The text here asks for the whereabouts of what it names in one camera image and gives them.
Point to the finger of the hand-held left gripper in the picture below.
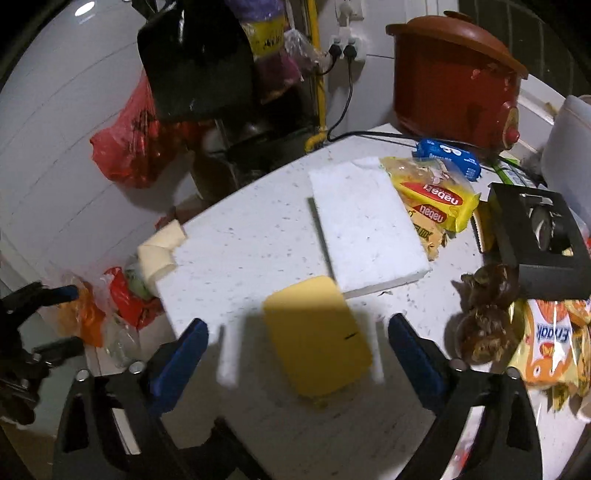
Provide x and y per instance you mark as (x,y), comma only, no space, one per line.
(55,293)
(62,348)

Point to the green packet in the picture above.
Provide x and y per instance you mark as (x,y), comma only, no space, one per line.
(517,173)

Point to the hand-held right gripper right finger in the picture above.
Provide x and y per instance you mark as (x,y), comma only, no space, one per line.
(415,357)

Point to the black square frame box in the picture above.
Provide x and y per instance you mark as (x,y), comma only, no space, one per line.
(531,249)

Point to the white foam board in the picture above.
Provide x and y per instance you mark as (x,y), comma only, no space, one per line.
(369,221)

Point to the yellow snack packet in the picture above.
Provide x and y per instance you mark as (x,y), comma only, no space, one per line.
(438,198)

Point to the cream corner guard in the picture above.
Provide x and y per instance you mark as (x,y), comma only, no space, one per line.
(159,251)

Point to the small red plastic bag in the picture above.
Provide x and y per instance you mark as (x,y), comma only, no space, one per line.
(131,300)

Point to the white plastic container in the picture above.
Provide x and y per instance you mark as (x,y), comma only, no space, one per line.
(570,152)

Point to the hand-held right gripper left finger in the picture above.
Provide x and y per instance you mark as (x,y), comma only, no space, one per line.
(181,357)

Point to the orange noodle packet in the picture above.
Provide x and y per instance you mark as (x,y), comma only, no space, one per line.
(551,346)

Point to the yellow sponge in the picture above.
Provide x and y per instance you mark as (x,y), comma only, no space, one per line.
(314,337)

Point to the white wall socket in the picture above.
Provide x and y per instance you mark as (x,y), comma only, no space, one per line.
(347,46)

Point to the orange plastic bag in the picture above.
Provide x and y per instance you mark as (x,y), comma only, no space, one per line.
(81,314)

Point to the blue snack packet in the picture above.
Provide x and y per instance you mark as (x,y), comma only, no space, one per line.
(445,157)

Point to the red slow cooker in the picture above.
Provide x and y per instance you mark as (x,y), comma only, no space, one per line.
(448,87)

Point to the purple and yellow packet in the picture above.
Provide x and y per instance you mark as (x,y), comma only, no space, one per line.
(272,41)

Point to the yellow pipe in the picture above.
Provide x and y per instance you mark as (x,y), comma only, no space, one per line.
(317,69)

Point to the brown crumpled paper liners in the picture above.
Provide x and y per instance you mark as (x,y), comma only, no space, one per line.
(487,318)

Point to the black plastic bag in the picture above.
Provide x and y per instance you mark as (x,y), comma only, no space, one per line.
(198,60)

